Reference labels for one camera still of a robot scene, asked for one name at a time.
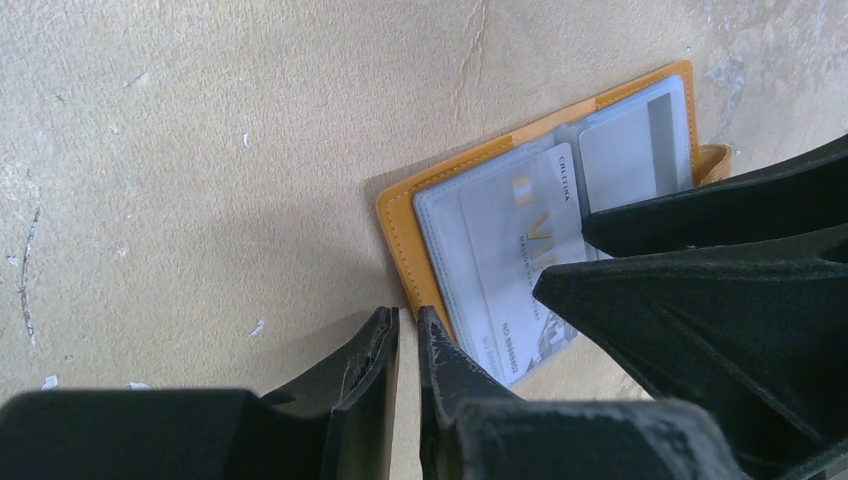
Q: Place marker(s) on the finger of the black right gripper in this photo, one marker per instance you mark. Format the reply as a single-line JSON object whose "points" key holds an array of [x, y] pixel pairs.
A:
{"points": [[800, 195], [755, 334]]}

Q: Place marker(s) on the yellow leather card holder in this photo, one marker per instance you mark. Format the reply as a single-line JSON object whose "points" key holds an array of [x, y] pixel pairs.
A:
{"points": [[425, 229]]}

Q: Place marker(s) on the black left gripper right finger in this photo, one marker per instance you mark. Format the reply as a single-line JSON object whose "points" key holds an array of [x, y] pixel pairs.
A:
{"points": [[472, 427]]}

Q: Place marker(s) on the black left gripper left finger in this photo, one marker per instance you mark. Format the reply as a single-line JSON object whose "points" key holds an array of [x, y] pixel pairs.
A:
{"points": [[334, 421]]}

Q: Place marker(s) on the white VIP card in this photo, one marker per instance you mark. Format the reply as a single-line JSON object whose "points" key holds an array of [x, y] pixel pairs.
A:
{"points": [[521, 219]]}

